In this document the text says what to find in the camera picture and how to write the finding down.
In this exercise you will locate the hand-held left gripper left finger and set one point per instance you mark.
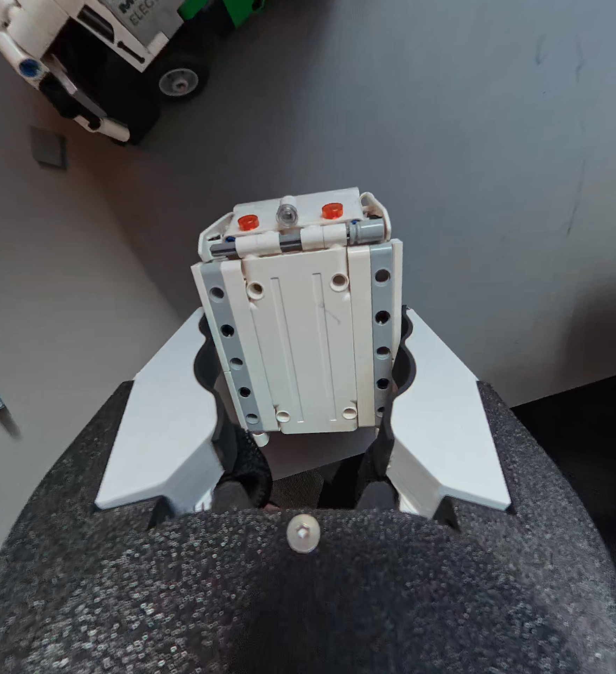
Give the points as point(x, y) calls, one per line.
point(155, 432)

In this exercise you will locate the white green lego truck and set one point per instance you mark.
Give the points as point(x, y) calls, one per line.
point(50, 31)

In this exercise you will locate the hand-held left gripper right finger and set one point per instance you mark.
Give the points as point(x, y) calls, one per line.
point(444, 421)

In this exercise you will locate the white lego truck container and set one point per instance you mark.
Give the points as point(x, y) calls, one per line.
point(302, 337)

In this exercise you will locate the dark grey lego tile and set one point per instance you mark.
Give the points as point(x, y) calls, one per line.
point(49, 147)

